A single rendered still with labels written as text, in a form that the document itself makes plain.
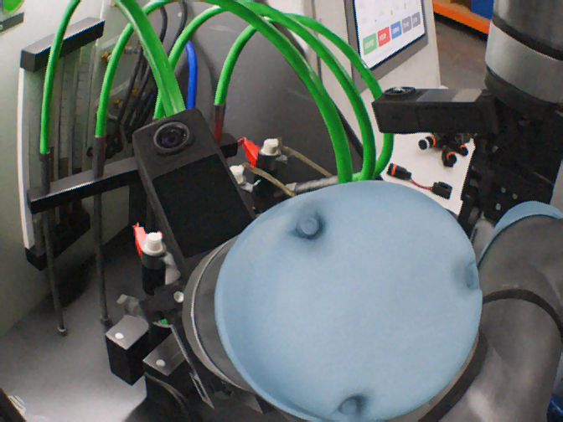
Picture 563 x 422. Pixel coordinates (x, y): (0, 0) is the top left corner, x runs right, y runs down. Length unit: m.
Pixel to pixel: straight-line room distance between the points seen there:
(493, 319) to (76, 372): 0.76
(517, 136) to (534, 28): 0.10
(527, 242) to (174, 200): 0.19
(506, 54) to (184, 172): 0.23
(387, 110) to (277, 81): 0.45
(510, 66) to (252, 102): 0.60
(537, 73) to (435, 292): 0.28
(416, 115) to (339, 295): 0.33
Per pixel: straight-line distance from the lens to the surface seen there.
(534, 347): 0.29
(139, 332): 0.83
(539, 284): 0.32
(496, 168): 0.49
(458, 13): 5.84
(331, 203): 0.19
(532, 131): 0.49
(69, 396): 0.94
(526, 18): 0.44
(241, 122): 1.00
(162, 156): 0.39
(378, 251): 0.19
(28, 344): 1.01
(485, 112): 0.48
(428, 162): 1.26
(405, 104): 0.50
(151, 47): 0.49
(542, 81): 0.45
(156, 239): 0.72
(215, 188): 0.38
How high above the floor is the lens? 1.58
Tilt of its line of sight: 35 degrees down
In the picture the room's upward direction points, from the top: 10 degrees clockwise
